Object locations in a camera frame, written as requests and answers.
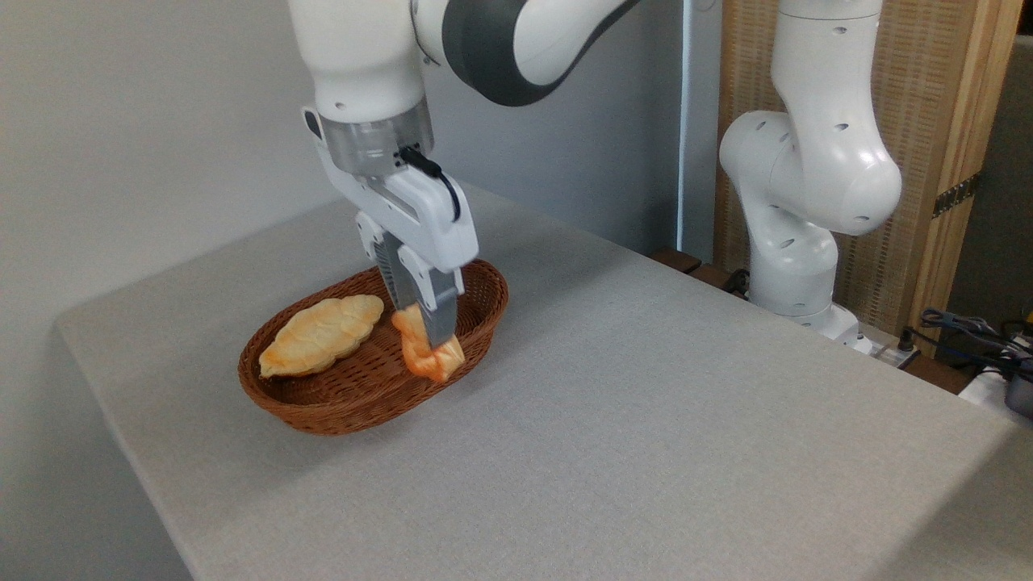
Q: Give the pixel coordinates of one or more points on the wood framed rattan screen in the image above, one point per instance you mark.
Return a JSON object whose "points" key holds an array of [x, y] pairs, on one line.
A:
{"points": [[928, 89]]}

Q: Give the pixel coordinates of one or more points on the brown wicker basket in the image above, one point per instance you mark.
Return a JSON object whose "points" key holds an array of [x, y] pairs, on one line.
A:
{"points": [[347, 395]]}

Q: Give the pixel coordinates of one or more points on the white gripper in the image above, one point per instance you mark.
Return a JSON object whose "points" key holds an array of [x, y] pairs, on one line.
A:
{"points": [[424, 218]]}

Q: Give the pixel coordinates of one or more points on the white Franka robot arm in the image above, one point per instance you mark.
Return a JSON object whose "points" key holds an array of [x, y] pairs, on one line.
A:
{"points": [[815, 161]]}

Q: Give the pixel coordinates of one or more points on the small orange bread piece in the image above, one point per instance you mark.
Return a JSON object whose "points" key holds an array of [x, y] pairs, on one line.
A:
{"points": [[428, 359]]}

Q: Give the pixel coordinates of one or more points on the light blue partition post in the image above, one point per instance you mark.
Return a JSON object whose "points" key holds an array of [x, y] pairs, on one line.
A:
{"points": [[692, 121]]}

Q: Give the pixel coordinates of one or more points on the black metal screen hinge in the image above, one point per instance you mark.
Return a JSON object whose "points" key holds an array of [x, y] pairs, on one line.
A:
{"points": [[956, 195]]}

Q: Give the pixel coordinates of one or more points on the dark grey container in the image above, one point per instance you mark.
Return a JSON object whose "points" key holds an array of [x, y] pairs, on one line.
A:
{"points": [[1021, 391]]}

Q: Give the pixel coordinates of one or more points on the large pale bread roll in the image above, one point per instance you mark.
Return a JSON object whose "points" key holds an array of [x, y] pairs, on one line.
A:
{"points": [[319, 335]]}

